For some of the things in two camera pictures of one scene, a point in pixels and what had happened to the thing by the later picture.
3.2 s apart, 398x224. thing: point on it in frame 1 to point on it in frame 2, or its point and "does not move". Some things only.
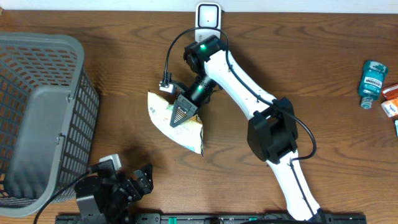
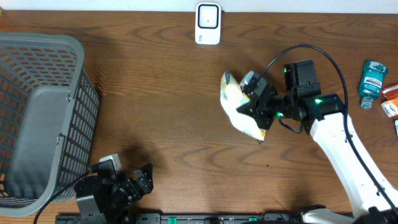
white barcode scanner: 208,14 does not move
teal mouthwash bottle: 372,78 does not move
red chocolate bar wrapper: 390,91 does not move
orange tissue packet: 390,107 does not move
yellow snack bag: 188,135 to 232,97
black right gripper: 186,104 to 257,110
